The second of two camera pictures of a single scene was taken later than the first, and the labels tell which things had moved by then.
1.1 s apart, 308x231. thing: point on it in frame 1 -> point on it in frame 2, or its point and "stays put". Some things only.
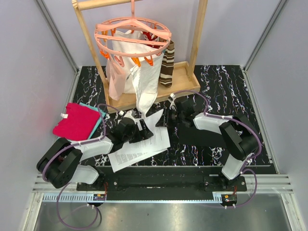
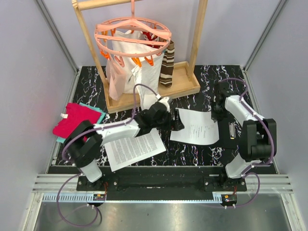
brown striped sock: (166, 78) stays put
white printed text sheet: (136, 151) stays put
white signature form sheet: (160, 139) -> (199, 127)
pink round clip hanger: (131, 37) stays put
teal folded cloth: (102, 114) stays put
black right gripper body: (172, 117) -> (218, 112)
